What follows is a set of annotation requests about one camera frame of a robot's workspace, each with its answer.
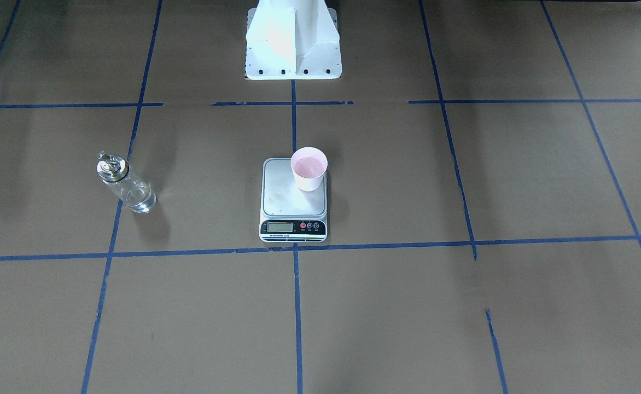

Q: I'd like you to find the pink plastic cup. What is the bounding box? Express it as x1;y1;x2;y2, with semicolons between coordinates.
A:
290;147;328;192

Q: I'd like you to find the grey digital kitchen scale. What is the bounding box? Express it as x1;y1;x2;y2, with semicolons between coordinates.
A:
259;159;329;244

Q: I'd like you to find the glass sauce dispenser bottle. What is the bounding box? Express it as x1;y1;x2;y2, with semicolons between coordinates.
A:
96;150;156;213

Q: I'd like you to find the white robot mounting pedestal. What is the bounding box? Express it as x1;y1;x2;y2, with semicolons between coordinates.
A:
244;1;343;80

